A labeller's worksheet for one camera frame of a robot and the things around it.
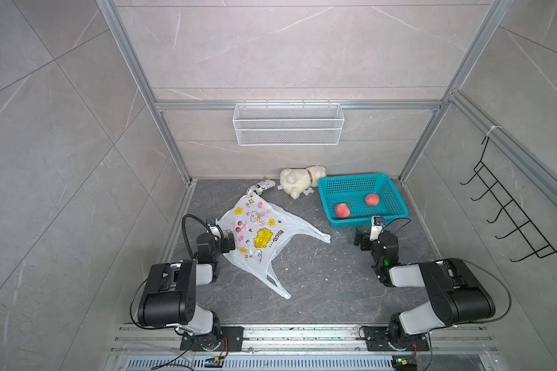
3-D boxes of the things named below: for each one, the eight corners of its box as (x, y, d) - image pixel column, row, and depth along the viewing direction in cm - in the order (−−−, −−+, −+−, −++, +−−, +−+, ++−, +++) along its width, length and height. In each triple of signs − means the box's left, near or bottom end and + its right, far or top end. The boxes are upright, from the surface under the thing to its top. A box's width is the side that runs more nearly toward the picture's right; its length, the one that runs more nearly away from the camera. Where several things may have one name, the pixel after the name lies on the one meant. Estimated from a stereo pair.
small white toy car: (253, 200, 114) (252, 195, 110) (247, 193, 116) (246, 188, 113) (275, 187, 119) (275, 182, 116) (269, 181, 122) (268, 176, 119)
